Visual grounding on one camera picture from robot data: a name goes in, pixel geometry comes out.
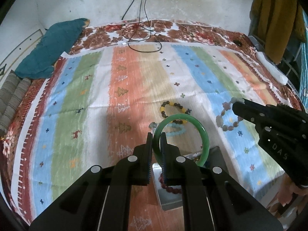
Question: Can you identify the white pale stone bracelet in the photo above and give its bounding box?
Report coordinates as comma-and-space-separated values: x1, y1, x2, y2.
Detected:
216, 97, 245, 132

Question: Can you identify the red bead bracelet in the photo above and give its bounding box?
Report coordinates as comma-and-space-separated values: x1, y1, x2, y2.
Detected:
158, 175, 183, 195

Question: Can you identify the green jade bangle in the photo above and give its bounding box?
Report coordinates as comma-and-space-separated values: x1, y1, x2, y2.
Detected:
152, 114, 210, 167

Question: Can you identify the yellow and brown bead bracelet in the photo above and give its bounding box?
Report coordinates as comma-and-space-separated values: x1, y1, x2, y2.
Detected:
160, 100, 193, 126

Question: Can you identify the metal tin box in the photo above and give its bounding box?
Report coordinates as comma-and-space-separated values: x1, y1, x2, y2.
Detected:
152, 145, 228, 212

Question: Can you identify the white long object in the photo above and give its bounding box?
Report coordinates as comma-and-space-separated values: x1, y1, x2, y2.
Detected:
256, 51, 288, 85

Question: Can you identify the blue patterned garment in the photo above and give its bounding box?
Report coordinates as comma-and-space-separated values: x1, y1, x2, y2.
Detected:
295, 5, 307, 107

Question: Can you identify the small black object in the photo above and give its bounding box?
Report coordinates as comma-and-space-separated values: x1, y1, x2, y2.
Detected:
233, 40, 243, 47

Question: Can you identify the striped colourful cloth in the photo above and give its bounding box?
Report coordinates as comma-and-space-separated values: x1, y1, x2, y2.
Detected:
11, 43, 290, 223

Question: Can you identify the mustard yellow garment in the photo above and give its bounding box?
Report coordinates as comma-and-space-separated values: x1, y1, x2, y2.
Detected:
250, 0, 306, 64

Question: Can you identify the grey striped pillow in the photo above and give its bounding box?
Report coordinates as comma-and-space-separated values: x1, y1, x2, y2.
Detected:
0, 71, 31, 137

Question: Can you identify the floral red brown bedsheet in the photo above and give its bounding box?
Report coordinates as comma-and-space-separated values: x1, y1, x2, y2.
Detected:
1, 20, 307, 225

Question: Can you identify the teal blanket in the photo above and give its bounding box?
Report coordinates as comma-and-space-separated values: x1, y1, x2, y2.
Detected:
15, 18, 90, 79

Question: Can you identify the white charging cable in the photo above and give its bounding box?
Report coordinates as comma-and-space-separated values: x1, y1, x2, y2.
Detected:
121, 0, 155, 45

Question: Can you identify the black charging cable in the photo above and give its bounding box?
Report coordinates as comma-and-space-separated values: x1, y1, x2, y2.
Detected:
121, 0, 163, 53

